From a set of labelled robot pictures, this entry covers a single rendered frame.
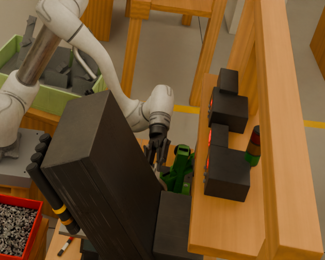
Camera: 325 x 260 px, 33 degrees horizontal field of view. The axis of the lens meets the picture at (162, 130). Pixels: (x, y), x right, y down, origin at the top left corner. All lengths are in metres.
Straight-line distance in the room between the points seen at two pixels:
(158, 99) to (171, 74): 2.73
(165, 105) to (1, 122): 0.74
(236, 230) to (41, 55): 1.29
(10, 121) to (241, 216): 1.26
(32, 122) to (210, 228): 1.74
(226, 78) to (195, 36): 3.62
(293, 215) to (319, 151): 3.51
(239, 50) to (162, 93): 0.39
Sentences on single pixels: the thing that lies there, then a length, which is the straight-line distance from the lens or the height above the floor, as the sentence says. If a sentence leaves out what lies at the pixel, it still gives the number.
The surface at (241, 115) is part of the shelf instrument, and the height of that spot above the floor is 1.61.
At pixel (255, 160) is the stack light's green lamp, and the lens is 1.77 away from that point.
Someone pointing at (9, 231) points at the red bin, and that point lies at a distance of 2.42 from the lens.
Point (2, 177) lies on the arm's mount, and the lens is 2.62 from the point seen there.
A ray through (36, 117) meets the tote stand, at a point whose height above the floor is 0.77.
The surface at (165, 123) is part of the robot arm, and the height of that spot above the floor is 1.34.
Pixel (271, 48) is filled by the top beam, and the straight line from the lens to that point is 1.73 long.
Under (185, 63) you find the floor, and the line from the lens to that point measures 5.24.
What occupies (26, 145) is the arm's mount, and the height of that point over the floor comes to 0.92.
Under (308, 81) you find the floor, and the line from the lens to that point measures 5.52.
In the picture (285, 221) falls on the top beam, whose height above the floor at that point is 1.94.
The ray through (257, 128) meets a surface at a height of 1.74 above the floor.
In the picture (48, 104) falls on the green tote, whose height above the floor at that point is 0.85.
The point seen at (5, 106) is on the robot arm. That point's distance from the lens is 2.54.
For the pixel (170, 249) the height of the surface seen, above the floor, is 1.24.
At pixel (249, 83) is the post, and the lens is 2.03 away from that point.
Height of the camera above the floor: 2.75
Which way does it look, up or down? 39 degrees down
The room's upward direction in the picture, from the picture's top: 12 degrees clockwise
